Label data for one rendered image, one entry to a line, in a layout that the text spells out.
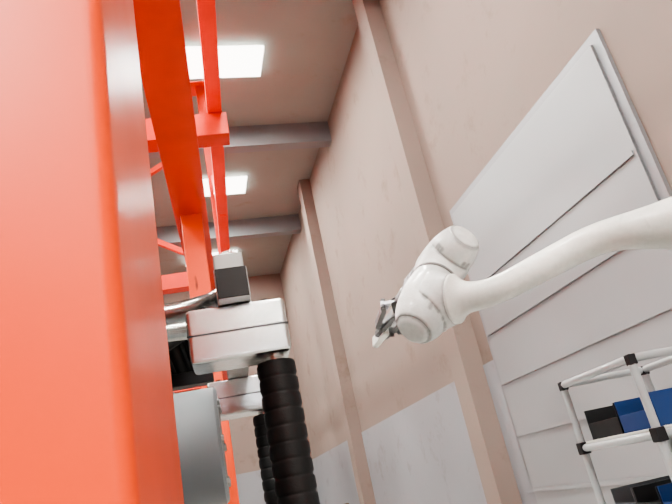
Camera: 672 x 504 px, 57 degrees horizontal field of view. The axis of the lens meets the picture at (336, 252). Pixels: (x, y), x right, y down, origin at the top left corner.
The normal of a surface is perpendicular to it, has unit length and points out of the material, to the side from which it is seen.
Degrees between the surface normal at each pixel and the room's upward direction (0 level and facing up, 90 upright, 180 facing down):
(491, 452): 90
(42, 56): 90
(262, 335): 90
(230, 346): 90
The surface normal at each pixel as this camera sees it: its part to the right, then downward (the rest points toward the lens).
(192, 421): 0.07, -0.66
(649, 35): -0.96, 0.11
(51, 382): 0.14, -0.39
